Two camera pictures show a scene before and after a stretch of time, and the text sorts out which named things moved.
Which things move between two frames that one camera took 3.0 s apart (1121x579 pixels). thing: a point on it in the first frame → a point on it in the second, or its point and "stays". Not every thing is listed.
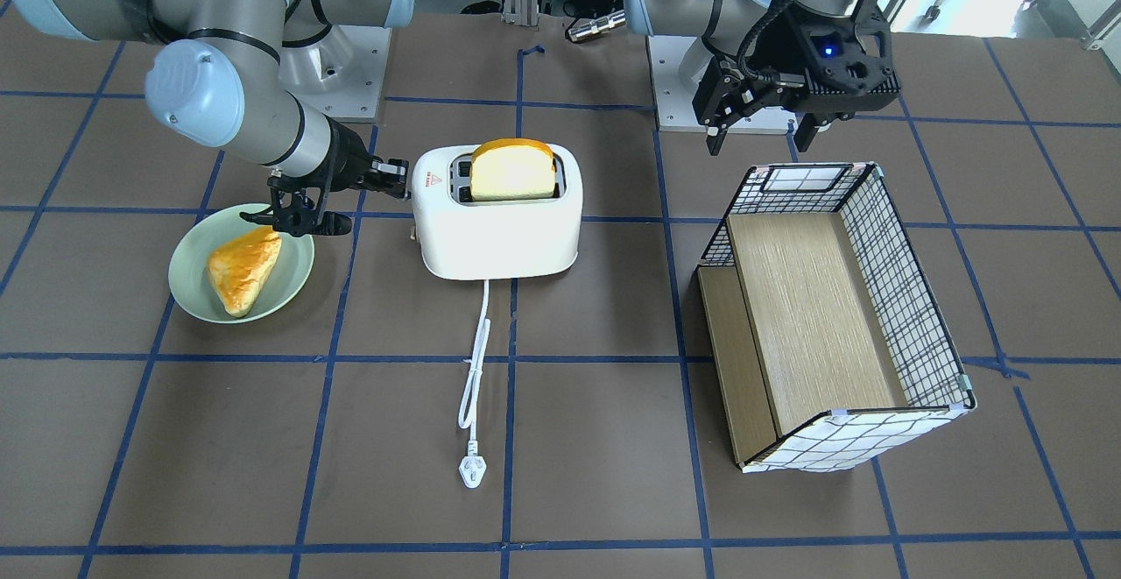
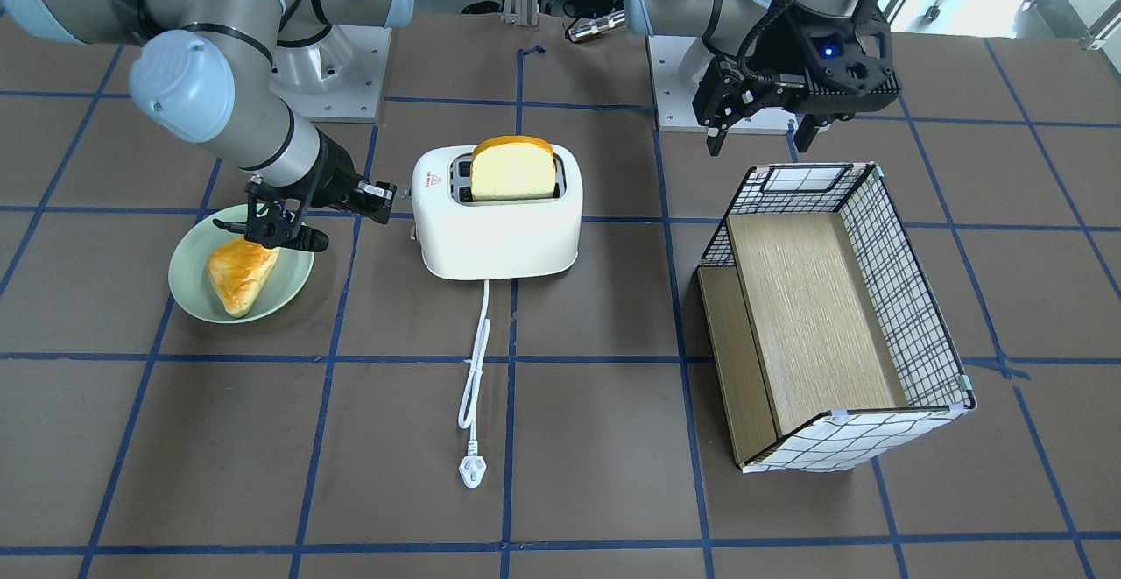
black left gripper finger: (806, 132) stays
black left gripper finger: (714, 143) stays
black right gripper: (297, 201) → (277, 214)
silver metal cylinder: (597, 26) stays
